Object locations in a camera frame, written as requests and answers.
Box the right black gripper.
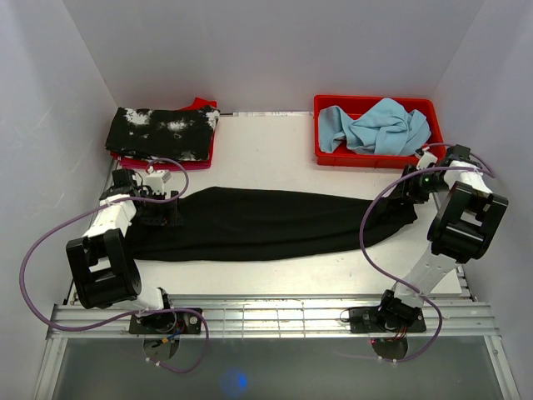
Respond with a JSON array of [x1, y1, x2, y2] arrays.
[[387, 163, 451, 205]]

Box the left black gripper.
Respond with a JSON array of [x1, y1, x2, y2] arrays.
[[136, 190, 185, 227]]

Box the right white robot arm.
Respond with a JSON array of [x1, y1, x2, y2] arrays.
[[376, 145, 509, 331]]

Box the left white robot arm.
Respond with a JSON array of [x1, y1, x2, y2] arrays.
[[66, 168, 180, 333]]

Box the magenta folded trousers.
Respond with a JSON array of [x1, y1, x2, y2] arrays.
[[110, 137, 215, 172]]

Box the light blue trousers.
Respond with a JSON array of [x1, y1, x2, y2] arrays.
[[318, 98, 431, 157]]

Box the black white patterned folded trousers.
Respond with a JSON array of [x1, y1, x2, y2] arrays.
[[105, 105, 220, 162]]

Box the red plastic bin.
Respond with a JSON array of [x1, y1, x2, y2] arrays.
[[313, 94, 446, 169]]

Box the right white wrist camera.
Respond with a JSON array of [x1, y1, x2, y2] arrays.
[[416, 147, 438, 170]]

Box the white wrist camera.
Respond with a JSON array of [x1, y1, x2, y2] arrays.
[[416, 147, 438, 170], [143, 166, 172, 196]]

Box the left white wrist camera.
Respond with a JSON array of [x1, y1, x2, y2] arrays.
[[143, 166, 172, 196]]

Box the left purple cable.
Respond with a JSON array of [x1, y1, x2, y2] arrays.
[[18, 157, 212, 373]]

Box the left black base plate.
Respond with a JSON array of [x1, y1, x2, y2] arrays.
[[128, 308, 202, 336]]

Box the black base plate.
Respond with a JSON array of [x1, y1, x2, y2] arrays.
[[348, 306, 426, 334], [128, 308, 202, 336]]

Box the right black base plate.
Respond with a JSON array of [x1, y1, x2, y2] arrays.
[[348, 306, 426, 334]]

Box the aluminium frame rail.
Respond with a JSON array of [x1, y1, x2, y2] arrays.
[[32, 157, 521, 400]]

